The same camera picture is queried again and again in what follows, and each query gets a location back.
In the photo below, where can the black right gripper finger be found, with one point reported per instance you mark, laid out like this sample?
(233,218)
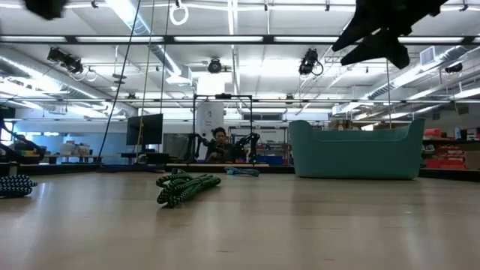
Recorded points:
(382,48)
(356,35)

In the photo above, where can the black background robot arm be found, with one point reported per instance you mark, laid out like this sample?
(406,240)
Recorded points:
(250,144)
(192,146)

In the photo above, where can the teal plastic bin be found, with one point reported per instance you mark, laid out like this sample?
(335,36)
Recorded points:
(356,157)

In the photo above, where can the storage shelf red bins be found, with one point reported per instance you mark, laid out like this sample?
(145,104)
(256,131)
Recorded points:
(446,157)

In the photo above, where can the black monitor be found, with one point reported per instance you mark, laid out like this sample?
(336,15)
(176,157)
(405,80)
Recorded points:
(144,129)

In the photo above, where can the person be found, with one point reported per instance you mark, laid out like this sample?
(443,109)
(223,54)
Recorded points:
(220,148)

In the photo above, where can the black ceiling-mounted camera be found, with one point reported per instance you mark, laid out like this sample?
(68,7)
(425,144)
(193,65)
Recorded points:
(65,60)
(214,65)
(308,62)

